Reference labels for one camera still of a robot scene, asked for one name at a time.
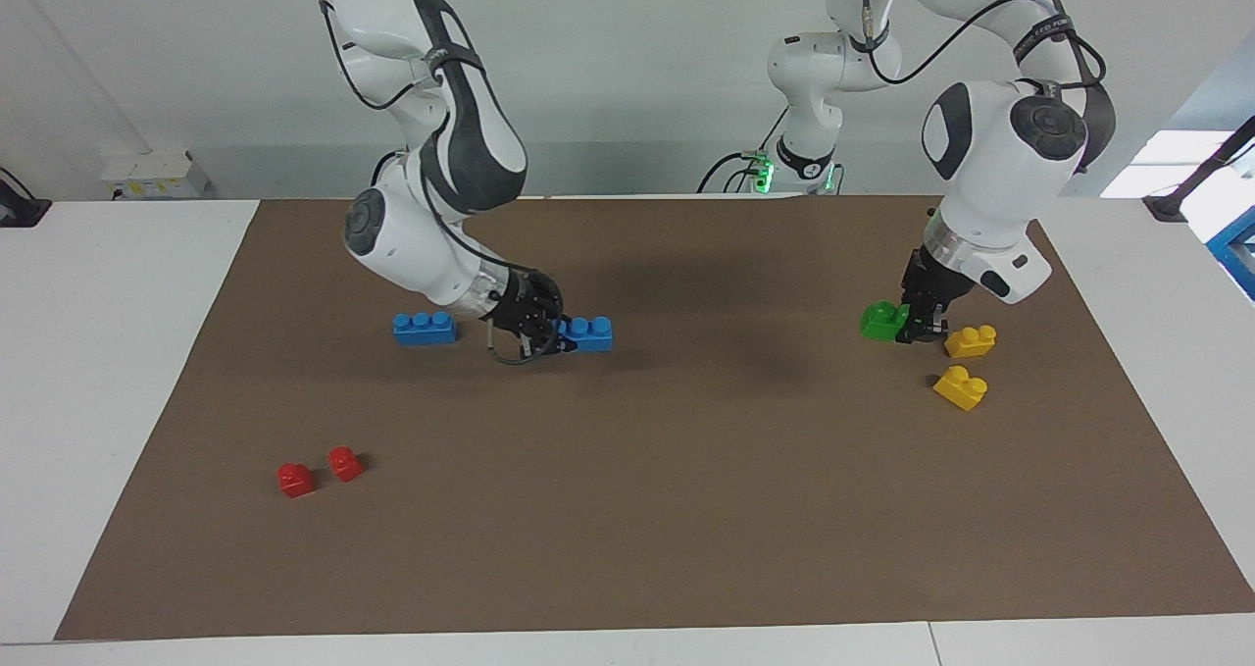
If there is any black base cable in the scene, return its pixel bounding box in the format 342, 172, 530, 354
370, 149, 411, 198
696, 146, 780, 196

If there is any black left base cable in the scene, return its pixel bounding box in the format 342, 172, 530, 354
696, 146, 780, 196

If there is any blue three-stud toy brick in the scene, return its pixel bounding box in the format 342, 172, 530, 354
557, 315, 615, 354
392, 311, 458, 347

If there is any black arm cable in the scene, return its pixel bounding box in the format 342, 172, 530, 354
824, 0, 1109, 172
304, 0, 552, 366

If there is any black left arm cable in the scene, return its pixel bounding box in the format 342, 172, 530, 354
824, 0, 1109, 172

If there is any blue frame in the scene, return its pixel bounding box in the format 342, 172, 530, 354
1206, 205, 1255, 302

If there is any black clamp mount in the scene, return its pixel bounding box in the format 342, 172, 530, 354
0, 168, 52, 229

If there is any yellow two-stud toy brick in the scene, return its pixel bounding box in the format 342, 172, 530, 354
931, 365, 989, 412
944, 325, 998, 360

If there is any green two-stud toy brick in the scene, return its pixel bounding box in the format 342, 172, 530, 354
859, 300, 913, 344

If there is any black right base cable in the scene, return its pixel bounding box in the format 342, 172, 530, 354
370, 149, 411, 198

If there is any white wall socket box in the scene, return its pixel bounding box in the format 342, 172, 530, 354
101, 151, 212, 201

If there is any brown table mat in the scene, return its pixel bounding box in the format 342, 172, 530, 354
54, 193, 1255, 642

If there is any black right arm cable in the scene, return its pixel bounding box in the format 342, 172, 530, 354
304, 0, 552, 366

